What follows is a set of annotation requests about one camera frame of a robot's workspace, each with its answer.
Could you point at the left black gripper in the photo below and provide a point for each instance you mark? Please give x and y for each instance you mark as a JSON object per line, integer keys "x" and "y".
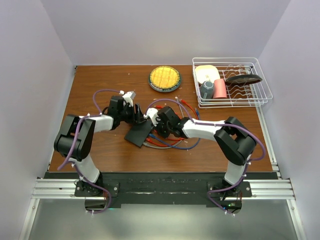
{"x": 138, "y": 117}

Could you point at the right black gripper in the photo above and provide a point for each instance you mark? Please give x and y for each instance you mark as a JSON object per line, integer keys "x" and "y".
{"x": 164, "y": 135}

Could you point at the black network switch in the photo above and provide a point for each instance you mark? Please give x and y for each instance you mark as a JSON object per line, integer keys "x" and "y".
{"x": 138, "y": 133}

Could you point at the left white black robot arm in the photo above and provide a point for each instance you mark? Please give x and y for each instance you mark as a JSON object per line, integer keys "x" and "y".
{"x": 75, "y": 137}

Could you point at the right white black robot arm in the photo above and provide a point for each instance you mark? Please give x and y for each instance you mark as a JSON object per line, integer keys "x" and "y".
{"x": 234, "y": 140}

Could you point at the yellow round plate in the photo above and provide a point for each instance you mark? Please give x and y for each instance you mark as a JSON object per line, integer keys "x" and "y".
{"x": 164, "y": 79}

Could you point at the grey mug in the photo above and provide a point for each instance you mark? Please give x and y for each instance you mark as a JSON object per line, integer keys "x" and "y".
{"x": 207, "y": 90}

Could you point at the cream plate in rack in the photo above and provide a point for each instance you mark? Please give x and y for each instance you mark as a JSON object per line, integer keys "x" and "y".
{"x": 206, "y": 73}

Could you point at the pink cup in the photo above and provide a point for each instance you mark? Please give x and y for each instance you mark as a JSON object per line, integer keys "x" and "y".
{"x": 220, "y": 91}

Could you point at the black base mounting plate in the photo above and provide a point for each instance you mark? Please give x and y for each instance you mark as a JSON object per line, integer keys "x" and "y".
{"x": 170, "y": 188}

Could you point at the dark brown plate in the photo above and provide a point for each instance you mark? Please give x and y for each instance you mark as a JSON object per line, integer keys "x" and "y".
{"x": 243, "y": 80}

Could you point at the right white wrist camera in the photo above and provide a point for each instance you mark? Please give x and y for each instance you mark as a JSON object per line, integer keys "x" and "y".
{"x": 152, "y": 114}

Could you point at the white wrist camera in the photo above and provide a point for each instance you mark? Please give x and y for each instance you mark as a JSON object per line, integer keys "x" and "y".
{"x": 128, "y": 97}
{"x": 152, "y": 114}

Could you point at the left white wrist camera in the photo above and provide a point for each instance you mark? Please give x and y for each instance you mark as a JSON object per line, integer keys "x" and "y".
{"x": 128, "y": 97}

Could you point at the white wire dish rack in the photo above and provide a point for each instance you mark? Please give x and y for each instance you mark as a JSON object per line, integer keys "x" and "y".
{"x": 253, "y": 95}

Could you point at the aluminium frame rail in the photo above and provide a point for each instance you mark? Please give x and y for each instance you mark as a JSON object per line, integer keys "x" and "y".
{"x": 57, "y": 212}

